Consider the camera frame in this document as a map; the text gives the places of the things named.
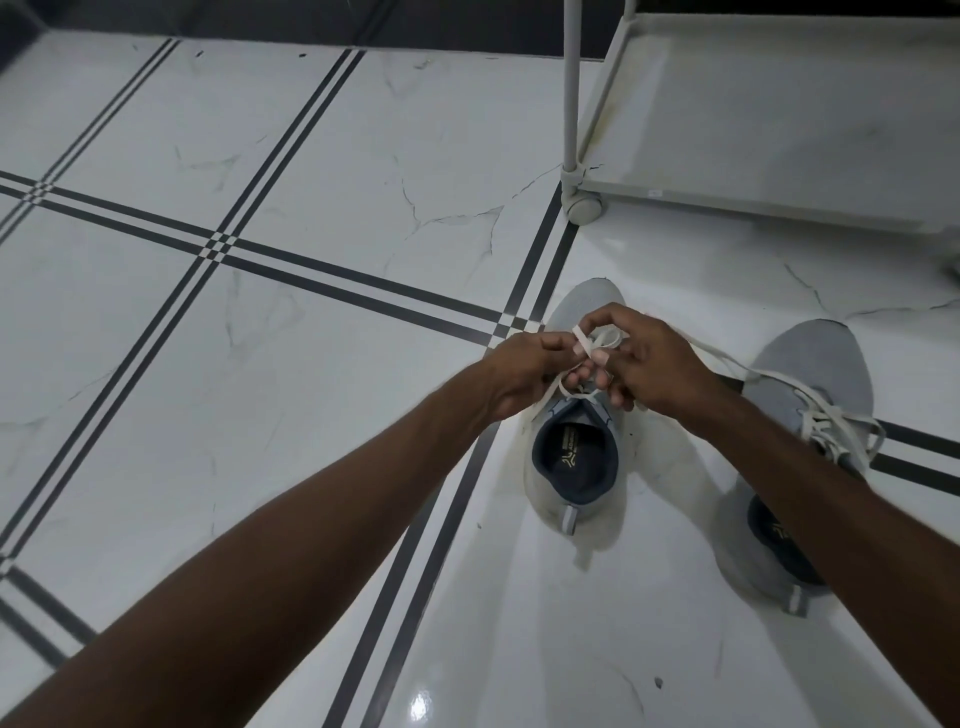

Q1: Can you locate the white shoelace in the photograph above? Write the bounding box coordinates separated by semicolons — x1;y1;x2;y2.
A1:
535;322;630;421
684;334;889;475

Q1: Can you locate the person's right hand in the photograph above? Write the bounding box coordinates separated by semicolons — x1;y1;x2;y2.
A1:
562;302;733;438

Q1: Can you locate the grey sneaker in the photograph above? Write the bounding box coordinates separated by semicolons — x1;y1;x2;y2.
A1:
712;318;891;621
522;277;640;557

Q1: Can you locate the person's right forearm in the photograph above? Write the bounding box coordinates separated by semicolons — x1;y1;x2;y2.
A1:
691;373;960;728

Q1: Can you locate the person's left hand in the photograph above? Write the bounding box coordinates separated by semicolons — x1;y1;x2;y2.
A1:
478;330;597;423

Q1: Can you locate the white wheeled metal rack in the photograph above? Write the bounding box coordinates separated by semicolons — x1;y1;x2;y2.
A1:
558;0;960;238

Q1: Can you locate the person's left forearm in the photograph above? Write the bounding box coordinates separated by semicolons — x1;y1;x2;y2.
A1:
0;361;502;728

